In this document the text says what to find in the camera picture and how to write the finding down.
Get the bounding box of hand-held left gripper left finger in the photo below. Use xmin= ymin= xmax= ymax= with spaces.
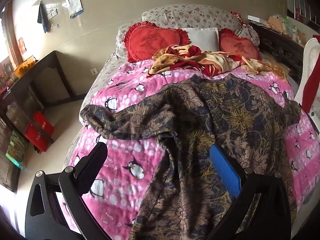
xmin=25 ymin=142 xmax=108 ymax=240

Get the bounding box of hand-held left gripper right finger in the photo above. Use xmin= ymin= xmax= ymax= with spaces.
xmin=207 ymin=144 xmax=293 ymax=240

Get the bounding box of dark floral patterned garment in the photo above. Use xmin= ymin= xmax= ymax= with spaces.
xmin=80 ymin=74 xmax=302 ymax=240

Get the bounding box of red box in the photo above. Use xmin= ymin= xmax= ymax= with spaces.
xmin=24 ymin=123 xmax=49 ymax=153
xmin=34 ymin=111 xmax=55 ymax=137

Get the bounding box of pink penguin blanket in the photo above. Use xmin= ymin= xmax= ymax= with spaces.
xmin=59 ymin=61 xmax=320 ymax=240

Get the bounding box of green package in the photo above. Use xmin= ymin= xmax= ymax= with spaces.
xmin=5 ymin=130 xmax=28 ymax=168

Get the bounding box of brown louvered cabinet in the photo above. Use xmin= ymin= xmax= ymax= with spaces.
xmin=0 ymin=119 xmax=25 ymax=193

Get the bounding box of dark wooden desk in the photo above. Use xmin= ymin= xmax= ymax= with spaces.
xmin=0 ymin=50 xmax=87 ymax=130

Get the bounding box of red cloth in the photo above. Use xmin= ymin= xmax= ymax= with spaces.
xmin=301 ymin=65 xmax=320 ymax=113

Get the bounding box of orange basket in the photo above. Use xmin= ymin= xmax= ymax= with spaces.
xmin=14 ymin=55 xmax=38 ymax=78

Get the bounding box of red and yellow blanket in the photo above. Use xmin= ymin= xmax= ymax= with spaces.
xmin=147 ymin=44 xmax=288 ymax=83

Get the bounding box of red heart-shaped pillow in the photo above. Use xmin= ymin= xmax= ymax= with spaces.
xmin=124 ymin=21 xmax=192 ymax=63
xmin=219 ymin=28 xmax=262 ymax=62

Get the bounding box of dark carved wooden headboard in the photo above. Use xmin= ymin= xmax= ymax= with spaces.
xmin=250 ymin=21 xmax=307 ymax=83

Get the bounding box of white pillow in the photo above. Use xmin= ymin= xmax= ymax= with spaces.
xmin=181 ymin=27 xmax=220 ymax=51

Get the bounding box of white chair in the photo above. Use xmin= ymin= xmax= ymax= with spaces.
xmin=294 ymin=37 xmax=320 ymax=120

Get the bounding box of dark hanging cloth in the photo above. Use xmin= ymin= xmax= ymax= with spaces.
xmin=37 ymin=1 xmax=48 ymax=33

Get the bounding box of pile of packets and bags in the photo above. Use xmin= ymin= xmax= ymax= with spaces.
xmin=265 ymin=15 xmax=307 ymax=45

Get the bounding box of long floral pillow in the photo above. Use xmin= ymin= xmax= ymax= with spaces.
xmin=141 ymin=4 xmax=260 ymax=47

